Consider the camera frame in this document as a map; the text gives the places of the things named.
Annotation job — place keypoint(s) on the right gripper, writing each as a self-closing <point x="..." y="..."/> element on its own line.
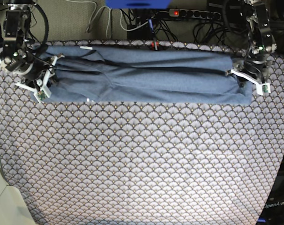
<point x="25" y="63"/>

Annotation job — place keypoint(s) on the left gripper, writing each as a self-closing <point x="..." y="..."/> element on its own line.
<point x="254" y="65"/>

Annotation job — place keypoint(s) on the blue T-shirt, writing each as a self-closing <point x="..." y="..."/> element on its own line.
<point x="110" y="74"/>

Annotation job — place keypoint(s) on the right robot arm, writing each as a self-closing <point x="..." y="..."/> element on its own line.
<point x="17" y="25"/>

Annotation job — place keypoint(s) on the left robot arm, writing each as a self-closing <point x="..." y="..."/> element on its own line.
<point x="255" y="16"/>

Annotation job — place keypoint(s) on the black power strip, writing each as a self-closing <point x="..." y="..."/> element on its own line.
<point x="194" y="14"/>

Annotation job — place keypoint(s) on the red and black clip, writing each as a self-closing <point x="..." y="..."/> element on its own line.
<point x="155" y="46"/>

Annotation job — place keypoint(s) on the fan-patterned table cloth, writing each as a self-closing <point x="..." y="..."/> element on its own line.
<point x="142" y="163"/>

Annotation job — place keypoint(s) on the black box under table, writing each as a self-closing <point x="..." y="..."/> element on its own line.
<point x="142" y="33"/>

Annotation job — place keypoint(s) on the beige plastic bin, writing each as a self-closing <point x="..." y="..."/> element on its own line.
<point x="13" y="210"/>

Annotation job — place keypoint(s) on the black OpenArm base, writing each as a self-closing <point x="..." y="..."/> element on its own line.
<point x="273" y="211"/>

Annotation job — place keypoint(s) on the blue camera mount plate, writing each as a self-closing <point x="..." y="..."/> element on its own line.
<point x="138" y="4"/>

